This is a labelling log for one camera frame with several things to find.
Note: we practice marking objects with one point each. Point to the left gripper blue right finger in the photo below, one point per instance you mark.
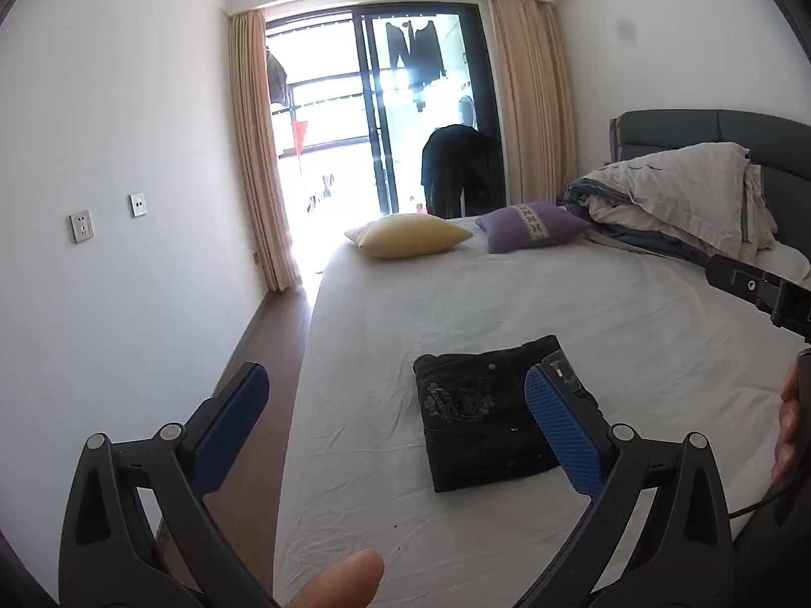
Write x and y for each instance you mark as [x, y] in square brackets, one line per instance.
[655, 532]

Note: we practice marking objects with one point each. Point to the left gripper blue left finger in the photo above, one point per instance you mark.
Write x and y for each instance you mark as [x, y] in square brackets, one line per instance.
[108, 555]

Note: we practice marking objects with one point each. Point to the black pants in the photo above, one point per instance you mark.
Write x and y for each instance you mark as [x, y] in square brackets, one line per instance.
[478, 428]

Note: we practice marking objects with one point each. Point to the person's right hand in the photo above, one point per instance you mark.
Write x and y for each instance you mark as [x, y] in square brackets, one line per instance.
[789, 418]

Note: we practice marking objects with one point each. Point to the person's left hand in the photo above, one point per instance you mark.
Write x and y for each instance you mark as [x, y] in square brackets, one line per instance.
[352, 583]

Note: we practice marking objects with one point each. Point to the beige grey folded duvet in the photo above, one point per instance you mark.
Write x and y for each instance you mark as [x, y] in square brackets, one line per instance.
[689, 203]

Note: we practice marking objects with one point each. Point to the purple patterned pillow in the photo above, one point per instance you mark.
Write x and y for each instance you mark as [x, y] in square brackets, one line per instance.
[529, 225]

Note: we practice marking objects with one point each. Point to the right beige curtain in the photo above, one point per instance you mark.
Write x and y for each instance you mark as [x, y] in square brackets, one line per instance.
[535, 100]

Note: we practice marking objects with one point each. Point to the beige curtain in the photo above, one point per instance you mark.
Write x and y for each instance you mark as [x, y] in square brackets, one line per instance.
[535, 100]
[255, 145]

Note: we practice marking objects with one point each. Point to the yellow pillow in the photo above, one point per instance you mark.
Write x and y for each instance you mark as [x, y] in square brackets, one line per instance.
[407, 236]

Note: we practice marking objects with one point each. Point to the hanging dark clothes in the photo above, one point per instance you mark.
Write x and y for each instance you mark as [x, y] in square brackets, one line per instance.
[420, 52]

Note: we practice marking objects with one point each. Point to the orange triangular flag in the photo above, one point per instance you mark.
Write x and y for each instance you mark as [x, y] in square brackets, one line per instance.
[299, 132]

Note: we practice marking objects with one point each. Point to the black framed balcony door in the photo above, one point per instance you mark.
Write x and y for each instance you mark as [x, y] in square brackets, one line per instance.
[363, 150]

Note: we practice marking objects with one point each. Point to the hanging grey garment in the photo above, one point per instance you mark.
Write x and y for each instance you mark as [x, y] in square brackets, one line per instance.
[277, 82]

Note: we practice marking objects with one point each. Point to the left beige curtain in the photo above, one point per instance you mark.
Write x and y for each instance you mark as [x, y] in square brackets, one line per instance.
[255, 145]

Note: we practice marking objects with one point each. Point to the near white wall socket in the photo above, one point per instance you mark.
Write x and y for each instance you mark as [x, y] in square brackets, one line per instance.
[81, 226]

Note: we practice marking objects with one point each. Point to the white wall socket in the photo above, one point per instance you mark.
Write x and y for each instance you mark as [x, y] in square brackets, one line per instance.
[81, 226]
[138, 206]

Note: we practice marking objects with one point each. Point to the far white wall socket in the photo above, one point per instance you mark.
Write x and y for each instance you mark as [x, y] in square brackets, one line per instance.
[138, 206]

